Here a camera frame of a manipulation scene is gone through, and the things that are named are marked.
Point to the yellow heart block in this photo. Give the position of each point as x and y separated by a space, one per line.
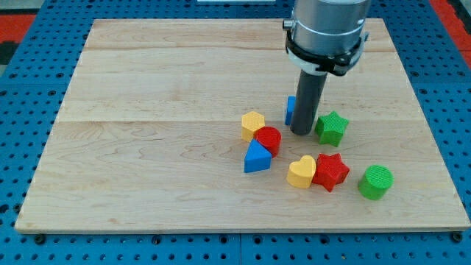
301 172

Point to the yellow hexagon block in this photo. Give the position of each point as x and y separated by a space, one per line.
251 122

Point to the green cylinder block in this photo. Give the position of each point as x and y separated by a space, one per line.
376 181

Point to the blue cube block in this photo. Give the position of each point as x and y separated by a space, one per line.
290 103

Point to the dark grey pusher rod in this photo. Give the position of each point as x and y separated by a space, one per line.
309 91

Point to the red cylinder block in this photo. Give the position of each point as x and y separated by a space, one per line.
270 138

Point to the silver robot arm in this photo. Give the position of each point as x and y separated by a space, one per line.
326 36

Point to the blue triangle block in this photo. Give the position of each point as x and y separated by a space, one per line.
257 158

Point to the wooden board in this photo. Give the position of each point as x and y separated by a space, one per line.
148 138

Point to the red star block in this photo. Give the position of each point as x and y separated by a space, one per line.
330 171

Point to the green star block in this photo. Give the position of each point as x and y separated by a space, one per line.
331 128

